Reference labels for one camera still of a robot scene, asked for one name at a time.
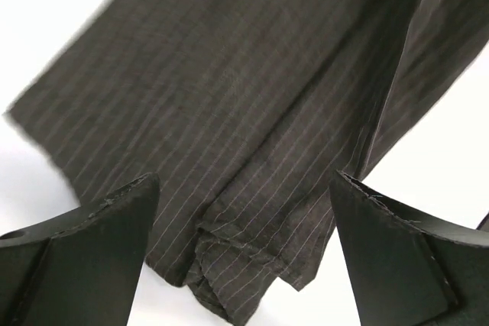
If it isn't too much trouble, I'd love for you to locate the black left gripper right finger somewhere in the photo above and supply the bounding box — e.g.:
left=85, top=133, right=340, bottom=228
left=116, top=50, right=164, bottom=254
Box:
left=330, top=173, right=488, bottom=326

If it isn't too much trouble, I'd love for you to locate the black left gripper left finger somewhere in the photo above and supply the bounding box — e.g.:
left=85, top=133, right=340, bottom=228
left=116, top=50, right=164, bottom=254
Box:
left=1, top=173, right=160, bottom=326

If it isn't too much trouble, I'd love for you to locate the dark pinstriped long sleeve shirt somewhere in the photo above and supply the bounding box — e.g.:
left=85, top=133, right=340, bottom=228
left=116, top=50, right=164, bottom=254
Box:
left=8, top=0, right=488, bottom=325

